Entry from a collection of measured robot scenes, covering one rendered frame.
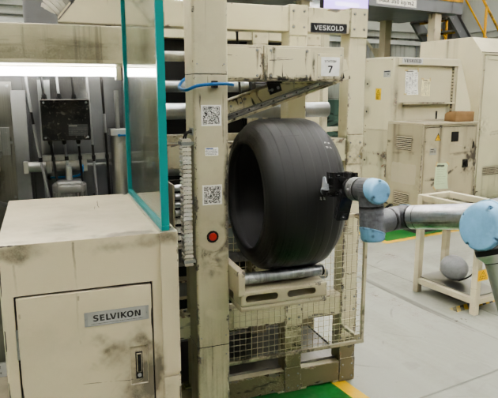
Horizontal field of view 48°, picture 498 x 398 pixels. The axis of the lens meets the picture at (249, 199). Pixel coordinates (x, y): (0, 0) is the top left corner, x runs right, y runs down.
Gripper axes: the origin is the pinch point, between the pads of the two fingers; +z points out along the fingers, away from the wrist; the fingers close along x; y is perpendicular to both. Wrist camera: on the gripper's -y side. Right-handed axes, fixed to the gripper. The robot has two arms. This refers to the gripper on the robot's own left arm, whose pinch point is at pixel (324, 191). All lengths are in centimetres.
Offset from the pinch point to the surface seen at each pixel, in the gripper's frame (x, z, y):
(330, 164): -4.2, 3.4, 9.2
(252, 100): 4, 58, 37
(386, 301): -149, 186, -105
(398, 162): -293, 376, -6
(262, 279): 17.6, 17.8, -33.4
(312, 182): 3.8, 1.5, 3.1
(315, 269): -4.7, 17.9, -32.1
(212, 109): 34.5, 18.9, 30.2
